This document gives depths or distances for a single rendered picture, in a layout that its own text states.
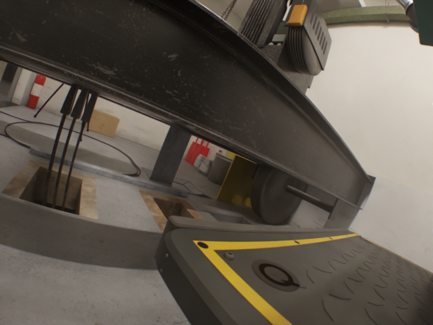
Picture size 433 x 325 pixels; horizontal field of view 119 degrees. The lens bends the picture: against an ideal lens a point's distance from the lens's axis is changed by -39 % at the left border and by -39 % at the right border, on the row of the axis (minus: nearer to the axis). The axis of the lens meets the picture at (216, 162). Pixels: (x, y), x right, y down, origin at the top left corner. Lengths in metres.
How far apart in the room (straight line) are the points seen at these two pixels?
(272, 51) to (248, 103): 0.74
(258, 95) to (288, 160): 0.28
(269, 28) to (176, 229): 1.37
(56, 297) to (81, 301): 0.05
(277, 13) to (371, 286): 1.49
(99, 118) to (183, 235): 2.70
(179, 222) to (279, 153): 0.58
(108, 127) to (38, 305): 2.57
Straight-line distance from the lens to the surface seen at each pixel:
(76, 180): 1.12
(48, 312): 0.48
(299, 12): 1.28
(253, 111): 0.61
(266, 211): 1.59
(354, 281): 0.26
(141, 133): 3.29
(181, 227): 0.19
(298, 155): 0.82
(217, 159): 2.49
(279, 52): 1.26
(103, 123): 2.84
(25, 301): 0.49
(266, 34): 1.42
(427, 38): 1.01
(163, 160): 1.54
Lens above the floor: 0.39
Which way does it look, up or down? 4 degrees down
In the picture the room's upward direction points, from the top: 23 degrees clockwise
